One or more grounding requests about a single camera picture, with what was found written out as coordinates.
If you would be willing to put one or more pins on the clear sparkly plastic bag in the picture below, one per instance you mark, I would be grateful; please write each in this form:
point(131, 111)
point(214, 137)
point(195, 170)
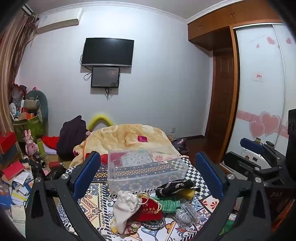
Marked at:
point(186, 214)

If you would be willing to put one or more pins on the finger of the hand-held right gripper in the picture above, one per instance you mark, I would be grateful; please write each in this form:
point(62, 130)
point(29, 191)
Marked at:
point(252, 143)
point(238, 160)

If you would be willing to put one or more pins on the floral fabric pouch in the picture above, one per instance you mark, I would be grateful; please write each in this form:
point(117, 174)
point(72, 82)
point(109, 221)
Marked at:
point(131, 228)

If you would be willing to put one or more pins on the red book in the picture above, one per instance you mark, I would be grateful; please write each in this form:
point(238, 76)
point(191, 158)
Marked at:
point(13, 170)

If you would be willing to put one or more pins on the yellow fleece blanket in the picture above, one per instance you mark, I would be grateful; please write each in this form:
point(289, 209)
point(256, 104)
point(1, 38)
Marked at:
point(129, 135)

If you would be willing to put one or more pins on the yellow foam tube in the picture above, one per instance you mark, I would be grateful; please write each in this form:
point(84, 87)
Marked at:
point(100, 118)

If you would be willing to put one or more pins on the grey bag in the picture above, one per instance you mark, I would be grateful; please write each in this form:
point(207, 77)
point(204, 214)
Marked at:
point(179, 144)

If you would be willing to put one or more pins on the black knitted white-patterned cloth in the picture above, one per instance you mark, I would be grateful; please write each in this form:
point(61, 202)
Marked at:
point(175, 186)

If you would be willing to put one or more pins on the pile of papers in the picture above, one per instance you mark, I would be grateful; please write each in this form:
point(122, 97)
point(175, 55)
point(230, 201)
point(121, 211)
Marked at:
point(19, 190)

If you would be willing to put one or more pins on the white air conditioner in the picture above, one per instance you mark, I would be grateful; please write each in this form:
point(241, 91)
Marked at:
point(59, 20)

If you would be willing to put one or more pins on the green knitted cloth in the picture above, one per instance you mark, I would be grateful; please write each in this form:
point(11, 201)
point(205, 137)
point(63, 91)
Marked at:
point(168, 205)

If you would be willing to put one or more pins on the white handheld fan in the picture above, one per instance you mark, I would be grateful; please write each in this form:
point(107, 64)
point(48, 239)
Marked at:
point(12, 109)

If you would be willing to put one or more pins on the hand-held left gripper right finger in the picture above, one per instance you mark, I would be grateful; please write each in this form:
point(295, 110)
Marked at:
point(209, 176)

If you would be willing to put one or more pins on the wooden wardrobe with heart doors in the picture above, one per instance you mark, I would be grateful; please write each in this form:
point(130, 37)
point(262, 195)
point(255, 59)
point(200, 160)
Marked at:
point(259, 81)

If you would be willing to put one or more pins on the dark purple jacket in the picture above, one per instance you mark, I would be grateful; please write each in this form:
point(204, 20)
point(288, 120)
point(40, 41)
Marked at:
point(71, 136)

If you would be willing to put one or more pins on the green storage bag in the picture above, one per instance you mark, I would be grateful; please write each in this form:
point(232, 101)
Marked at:
point(30, 127)

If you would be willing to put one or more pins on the yellow sponge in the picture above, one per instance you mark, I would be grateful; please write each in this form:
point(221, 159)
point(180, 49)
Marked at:
point(188, 194)

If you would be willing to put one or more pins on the red box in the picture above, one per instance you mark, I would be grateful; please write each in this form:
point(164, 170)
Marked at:
point(8, 141)

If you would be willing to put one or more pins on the striped pink curtain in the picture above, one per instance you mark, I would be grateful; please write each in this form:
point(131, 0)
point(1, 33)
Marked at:
point(11, 64)

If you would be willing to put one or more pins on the clear plastic storage box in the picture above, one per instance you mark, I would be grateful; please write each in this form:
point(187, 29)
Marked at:
point(143, 180)

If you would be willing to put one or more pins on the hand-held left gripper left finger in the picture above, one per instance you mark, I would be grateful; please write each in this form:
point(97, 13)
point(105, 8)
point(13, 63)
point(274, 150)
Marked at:
point(86, 173)

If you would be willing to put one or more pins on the small black wall monitor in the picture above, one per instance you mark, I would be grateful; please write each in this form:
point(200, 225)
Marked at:
point(105, 77)

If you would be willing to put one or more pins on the patterned tile-print bed sheet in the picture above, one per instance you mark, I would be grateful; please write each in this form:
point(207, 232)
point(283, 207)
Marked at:
point(97, 199)

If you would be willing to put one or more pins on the black cylindrical flashlight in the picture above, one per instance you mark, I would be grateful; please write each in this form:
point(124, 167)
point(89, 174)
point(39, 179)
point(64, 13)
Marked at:
point(39, 160)

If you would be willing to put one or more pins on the green bottle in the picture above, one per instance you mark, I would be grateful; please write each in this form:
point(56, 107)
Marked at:
point(41, 148)

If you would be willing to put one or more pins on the brown wooden door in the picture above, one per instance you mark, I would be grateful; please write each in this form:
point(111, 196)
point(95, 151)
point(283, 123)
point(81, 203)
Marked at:
point(222, 99)

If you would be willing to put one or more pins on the grey-green plush toy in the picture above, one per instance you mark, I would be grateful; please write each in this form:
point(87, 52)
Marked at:
point(34, 100)

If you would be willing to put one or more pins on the red cloth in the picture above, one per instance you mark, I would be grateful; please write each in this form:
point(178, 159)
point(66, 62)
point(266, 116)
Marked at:
point(52, 141)

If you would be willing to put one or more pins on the black wall television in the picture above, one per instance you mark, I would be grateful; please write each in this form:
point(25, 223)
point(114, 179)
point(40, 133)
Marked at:
point(107, 52)

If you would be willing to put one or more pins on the pink rabbit toy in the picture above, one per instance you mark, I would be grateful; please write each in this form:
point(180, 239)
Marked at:
point(30, 143)

